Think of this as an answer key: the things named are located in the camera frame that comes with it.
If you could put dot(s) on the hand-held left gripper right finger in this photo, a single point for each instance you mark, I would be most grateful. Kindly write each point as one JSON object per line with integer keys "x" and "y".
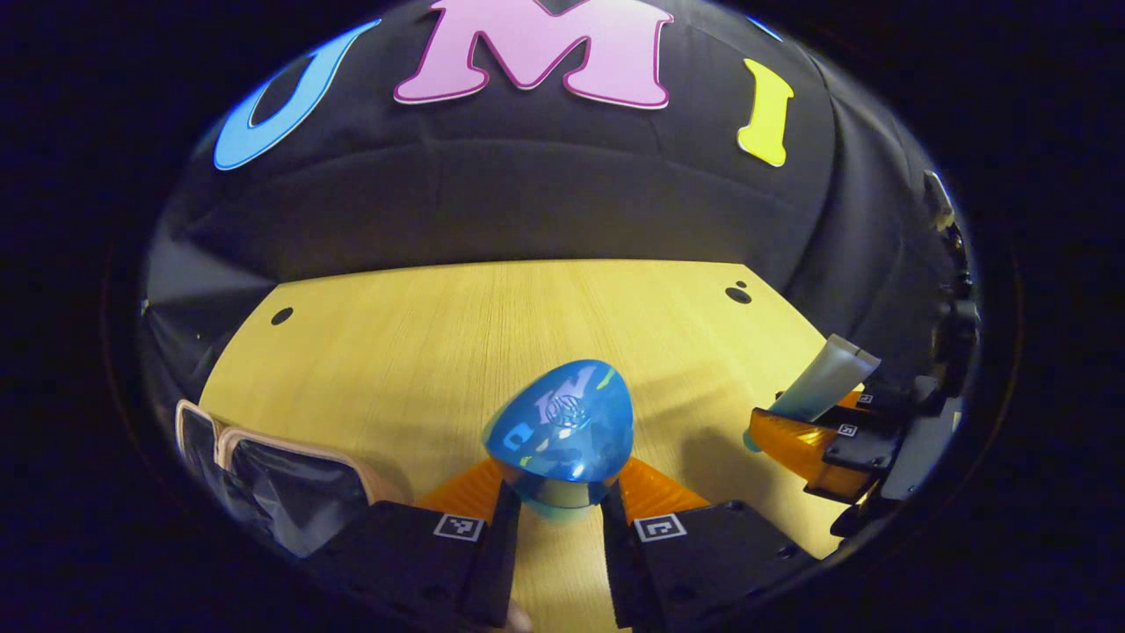
{"x": 620, "y": 554}

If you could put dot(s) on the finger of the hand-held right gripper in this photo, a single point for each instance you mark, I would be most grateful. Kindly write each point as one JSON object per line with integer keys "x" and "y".
{"x": 892, "y": 402}
{"x": 817, "y": 453}

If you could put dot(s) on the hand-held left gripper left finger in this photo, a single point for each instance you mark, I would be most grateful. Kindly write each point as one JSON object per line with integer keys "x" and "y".
{"x": 497, "y": 554}

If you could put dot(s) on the blue capped skin care bottle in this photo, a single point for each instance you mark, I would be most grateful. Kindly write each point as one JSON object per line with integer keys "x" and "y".
{"x": 562, "y": 422}

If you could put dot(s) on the black backdrop cloth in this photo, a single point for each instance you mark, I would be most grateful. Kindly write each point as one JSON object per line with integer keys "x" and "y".
{"x": 527, "y": 193}

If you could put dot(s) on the blue skin care tube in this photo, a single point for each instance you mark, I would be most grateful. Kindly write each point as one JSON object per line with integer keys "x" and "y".
{"x": 826, "y": 382}

